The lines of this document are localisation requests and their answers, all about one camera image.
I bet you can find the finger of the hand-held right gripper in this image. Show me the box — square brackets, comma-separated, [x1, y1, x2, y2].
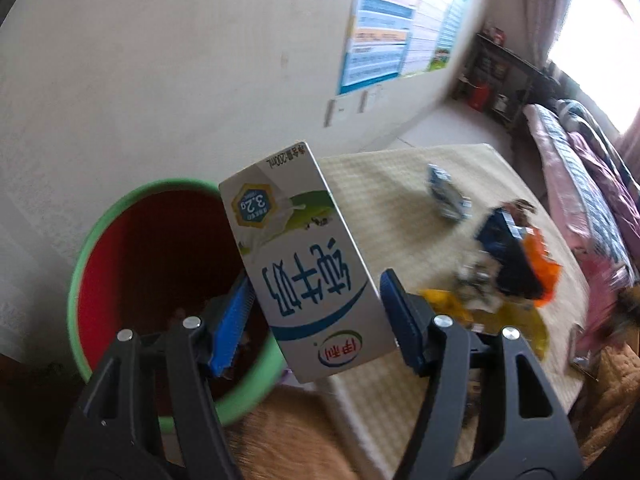
[474, 206, 522, 261]

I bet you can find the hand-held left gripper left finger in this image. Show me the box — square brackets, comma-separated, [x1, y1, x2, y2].
[55, 272, 261, 480]

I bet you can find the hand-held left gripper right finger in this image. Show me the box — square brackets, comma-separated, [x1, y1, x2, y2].
[379, 269, 583, 480]

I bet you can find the yellow plastic wrapper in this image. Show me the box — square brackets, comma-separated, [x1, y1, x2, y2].
[417, 287, 551, 361]

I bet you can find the white milk carton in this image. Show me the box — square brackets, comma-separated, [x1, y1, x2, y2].
[218, 141, 398, 383]

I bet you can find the red bin with green rim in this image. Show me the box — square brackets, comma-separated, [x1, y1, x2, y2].
[67, 177, 286, 428]

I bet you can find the crumpled clear wrapper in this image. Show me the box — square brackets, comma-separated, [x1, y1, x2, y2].
[452, 252, 506, 311]

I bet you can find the crumpled blue white carton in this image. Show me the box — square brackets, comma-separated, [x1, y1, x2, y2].
[425, 162, 473, 222]

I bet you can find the pink patterned quilt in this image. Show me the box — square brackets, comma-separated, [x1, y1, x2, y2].
[522, 100, 640, 281]

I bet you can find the beige checkered tablecloth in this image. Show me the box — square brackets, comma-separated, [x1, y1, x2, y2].
[280, 142, 593, 480]

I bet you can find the tan plush blanket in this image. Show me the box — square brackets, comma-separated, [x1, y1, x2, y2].
[220, 385, 351, 480]

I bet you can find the red container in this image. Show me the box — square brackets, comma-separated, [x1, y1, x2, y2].
[467, 80, 493, 110]

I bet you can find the brown plush blanket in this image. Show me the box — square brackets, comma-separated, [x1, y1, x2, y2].
[570, 287, 640, 468]

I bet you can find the black metal shelf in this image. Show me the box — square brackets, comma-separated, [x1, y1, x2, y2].
[452, 32, 551, 133]

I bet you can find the bright window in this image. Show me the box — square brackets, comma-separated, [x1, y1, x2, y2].
[547, 0, 640, 133]

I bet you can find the pink curtain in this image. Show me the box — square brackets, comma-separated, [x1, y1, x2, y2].
[525, 0, 576, 66]

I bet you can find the wall poster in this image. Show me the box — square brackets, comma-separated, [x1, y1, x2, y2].
[337, 0, 473, 96]

